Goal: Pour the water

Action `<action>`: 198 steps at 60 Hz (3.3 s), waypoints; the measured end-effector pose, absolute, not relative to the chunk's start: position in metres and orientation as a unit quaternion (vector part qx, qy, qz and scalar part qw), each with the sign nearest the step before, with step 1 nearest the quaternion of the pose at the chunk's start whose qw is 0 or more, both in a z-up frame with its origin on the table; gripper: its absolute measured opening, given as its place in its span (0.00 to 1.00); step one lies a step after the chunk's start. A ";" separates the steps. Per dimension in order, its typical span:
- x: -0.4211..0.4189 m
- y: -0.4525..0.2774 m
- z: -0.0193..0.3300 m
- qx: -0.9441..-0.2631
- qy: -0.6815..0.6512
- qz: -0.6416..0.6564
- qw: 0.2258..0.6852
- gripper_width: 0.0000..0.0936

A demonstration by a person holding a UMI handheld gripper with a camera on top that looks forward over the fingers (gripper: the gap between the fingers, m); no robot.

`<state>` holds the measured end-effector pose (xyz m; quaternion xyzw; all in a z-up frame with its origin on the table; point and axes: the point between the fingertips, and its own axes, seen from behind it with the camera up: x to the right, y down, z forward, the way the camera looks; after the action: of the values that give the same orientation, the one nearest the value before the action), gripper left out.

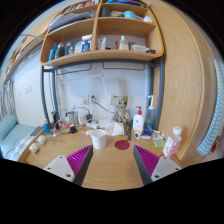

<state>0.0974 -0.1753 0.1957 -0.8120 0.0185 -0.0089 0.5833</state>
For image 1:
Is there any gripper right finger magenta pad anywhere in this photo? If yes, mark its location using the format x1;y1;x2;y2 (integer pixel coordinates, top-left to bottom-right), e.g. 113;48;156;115
133;145;180;185

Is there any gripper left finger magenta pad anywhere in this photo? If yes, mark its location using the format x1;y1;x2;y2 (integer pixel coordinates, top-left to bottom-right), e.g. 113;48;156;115
44;145;93;186

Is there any green small packet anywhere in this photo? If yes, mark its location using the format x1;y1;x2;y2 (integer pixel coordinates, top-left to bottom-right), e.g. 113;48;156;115
154;140;166;147

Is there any clear bottle white cap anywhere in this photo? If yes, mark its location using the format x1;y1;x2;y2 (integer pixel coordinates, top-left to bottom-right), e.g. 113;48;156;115
163;126;182;158

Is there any dark red round coaster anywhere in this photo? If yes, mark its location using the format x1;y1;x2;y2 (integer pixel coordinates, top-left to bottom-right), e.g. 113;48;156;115
115;140;130;150

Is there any white plastic cup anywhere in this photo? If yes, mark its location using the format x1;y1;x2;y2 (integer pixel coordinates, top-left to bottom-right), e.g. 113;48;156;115
86;129;106;150

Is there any clear blue spray bottle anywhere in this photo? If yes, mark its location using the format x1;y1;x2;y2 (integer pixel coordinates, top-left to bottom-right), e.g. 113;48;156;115
145;95;155;130

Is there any blue cylinder bottle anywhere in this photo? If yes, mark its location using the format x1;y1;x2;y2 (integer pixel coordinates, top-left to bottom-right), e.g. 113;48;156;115
42;119;51;134

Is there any white pump bottle red label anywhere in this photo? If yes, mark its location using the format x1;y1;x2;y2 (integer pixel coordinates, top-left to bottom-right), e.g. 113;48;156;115
133;106;144;134

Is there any white tissue pack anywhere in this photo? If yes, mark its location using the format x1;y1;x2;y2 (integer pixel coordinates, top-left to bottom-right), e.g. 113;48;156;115
105;122;124;136

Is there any Groot figurine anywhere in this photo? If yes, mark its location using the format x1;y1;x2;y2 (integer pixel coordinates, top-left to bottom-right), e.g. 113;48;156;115
114;96;131;125

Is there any striped hanging towel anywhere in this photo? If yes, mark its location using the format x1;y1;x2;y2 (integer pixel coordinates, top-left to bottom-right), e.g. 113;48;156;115
197;60;224;156

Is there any light blue bed mattress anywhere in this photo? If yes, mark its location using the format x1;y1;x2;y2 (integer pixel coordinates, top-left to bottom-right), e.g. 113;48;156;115
0;114;41;161

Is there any wooden wardrobe side panel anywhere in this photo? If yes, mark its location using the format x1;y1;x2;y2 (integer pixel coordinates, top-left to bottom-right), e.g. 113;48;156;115
149;0;217;167

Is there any white bottle on shelf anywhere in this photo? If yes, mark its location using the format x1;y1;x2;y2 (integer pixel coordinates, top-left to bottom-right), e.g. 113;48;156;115
118;36;129;50

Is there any blue white box on shelf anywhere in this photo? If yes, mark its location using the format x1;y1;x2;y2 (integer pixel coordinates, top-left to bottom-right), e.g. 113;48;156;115
81;35;92;52

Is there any wooden wall shelf unit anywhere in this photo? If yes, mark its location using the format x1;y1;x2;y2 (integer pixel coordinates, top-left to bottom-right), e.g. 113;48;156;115
40;0;164;67

